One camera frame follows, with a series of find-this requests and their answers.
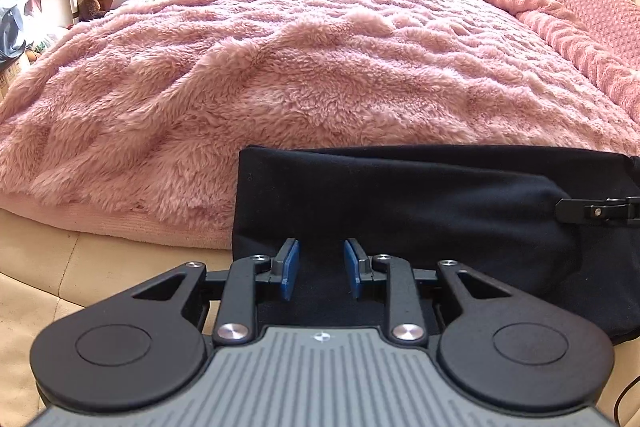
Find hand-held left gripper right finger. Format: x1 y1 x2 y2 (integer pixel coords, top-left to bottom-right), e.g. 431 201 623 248
343 238 516 348

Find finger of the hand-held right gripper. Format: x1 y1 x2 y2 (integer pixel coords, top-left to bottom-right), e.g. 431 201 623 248
555 196 640 226

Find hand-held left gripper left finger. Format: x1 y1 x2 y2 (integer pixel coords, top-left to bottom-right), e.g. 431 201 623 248
131 238 301 348

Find black pants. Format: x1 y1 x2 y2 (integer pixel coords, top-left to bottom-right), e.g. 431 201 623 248
231 145 640 350

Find pink knobbly fleece blanket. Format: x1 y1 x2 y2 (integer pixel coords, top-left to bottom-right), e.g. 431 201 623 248
426 0 640 110

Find pink quilted headboard cushion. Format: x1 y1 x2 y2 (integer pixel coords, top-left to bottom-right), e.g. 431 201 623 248
522 0 640 58

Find pink fuzzy blanket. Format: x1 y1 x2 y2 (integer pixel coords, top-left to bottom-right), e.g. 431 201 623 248
0 0 640 253

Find printed white plastic bag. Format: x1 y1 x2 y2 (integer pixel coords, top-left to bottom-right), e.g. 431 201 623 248
27 31 67 58

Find cardboard box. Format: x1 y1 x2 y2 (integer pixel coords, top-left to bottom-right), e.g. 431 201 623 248
0 51 32 104

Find blue cloth bag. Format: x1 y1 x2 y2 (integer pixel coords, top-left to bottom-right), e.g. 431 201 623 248
0 0 32 64

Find black cable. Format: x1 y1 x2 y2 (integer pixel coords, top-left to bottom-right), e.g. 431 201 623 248
611 369 640 427

